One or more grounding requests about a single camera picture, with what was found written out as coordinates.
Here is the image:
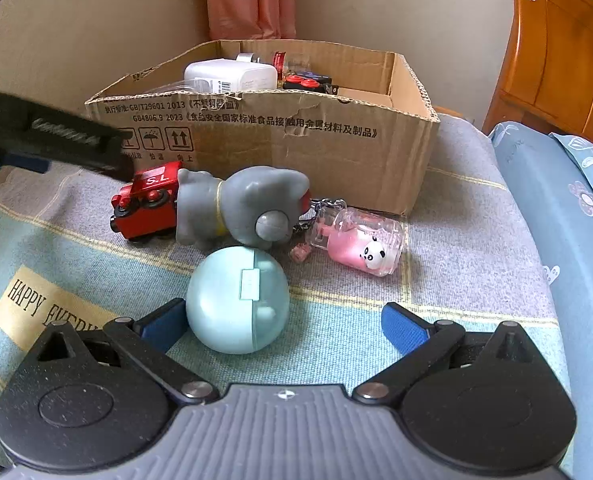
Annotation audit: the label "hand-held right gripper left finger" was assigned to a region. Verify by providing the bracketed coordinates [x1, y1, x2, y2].
[36, 297, 222, 406]

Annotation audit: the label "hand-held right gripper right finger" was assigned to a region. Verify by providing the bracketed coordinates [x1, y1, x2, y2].
[351, 301, 545, 404]

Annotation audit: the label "red toy train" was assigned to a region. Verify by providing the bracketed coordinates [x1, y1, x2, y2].
[109, 162, 185, 242]

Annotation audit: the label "light blue egg-shaped case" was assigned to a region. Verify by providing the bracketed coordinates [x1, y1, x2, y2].
[186, 245, 292, 356]

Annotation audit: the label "clear plastic cup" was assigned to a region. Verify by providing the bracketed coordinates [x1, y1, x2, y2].
[150, 79, 198, 99]

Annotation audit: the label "frosted white plastic container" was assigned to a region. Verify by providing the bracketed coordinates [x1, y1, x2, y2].
[183, 59, 278, 95]

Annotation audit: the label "brown cardboard box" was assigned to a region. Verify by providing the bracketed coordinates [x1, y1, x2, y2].
[85, 39, 442, 217]

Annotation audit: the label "black toy controller red buttons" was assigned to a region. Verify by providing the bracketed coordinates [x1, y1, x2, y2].
[282, 72, 338, 95]

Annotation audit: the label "grey elephant toy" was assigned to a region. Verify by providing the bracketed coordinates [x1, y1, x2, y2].
[175, 166, 311, 252]

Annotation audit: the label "blue floral pillow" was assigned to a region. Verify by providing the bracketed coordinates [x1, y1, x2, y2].
[549, 132, 593, 182]
[489, 121, 593, 480]

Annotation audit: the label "pink curtain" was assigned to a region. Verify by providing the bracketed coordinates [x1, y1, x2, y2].
[204, 0, 297, 41]

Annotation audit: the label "wooden headboard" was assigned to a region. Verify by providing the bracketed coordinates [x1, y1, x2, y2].
[482, 0, 593, 157]

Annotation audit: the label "pink panda keychain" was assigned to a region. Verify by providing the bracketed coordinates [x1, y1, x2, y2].
[290, 198, 408, 279]

